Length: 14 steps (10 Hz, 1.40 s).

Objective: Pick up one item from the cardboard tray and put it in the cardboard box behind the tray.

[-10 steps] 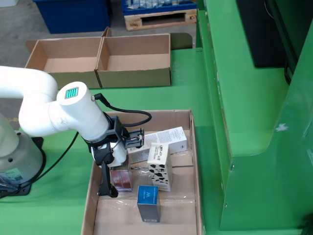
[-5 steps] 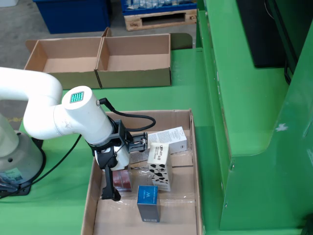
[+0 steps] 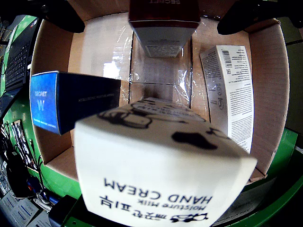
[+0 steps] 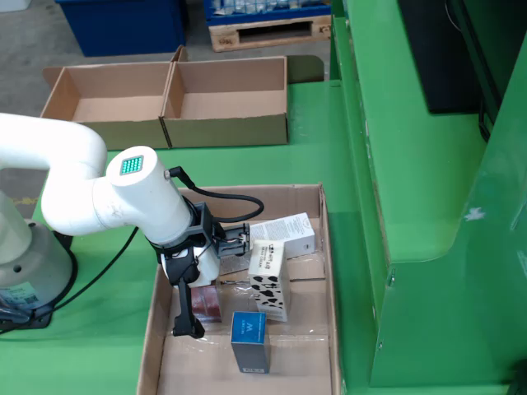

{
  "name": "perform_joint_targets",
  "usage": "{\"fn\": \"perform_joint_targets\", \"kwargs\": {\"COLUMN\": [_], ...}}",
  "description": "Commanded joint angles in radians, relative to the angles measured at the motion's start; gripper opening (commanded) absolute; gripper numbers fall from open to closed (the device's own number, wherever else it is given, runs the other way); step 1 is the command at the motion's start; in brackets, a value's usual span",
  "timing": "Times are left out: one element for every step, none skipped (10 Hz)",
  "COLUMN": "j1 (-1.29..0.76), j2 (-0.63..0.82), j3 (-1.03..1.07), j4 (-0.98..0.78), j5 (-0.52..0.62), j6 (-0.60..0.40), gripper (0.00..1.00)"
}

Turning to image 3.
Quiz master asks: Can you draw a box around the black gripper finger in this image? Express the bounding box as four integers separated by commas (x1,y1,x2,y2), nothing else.
217,0,303,35
0,0,86,34

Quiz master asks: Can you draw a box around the black rounded bag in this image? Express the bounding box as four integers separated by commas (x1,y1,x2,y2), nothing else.
4,151,31,198

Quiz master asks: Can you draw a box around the large flat cardboard tray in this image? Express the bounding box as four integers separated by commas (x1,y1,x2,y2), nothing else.
30,0,291,183

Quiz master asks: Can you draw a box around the green curved metal chute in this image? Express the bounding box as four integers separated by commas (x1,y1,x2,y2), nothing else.
51,163,303,227

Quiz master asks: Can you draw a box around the black plastic device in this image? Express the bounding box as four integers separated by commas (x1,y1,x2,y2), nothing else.
48,195,79,227

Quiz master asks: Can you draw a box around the red and silver carton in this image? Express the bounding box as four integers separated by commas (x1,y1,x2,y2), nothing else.
128,0,201,59

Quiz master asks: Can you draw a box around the long white printed carton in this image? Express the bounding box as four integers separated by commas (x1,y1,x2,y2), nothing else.
199,44,254,154

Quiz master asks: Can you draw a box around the black connector board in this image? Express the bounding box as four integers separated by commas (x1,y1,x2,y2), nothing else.
10,119,36,166

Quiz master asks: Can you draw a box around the cow print hand cream carton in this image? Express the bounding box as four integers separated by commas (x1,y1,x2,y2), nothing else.
73,96,258,227

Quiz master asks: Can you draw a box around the blue carton with W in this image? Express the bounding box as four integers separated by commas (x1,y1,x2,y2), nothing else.
29,70,122,136

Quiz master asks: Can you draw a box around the grey label plate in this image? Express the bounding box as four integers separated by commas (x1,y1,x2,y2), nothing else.
213,186,265,227

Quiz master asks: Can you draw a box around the black laptop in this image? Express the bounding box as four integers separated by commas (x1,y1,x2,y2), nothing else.
0,14,40,119

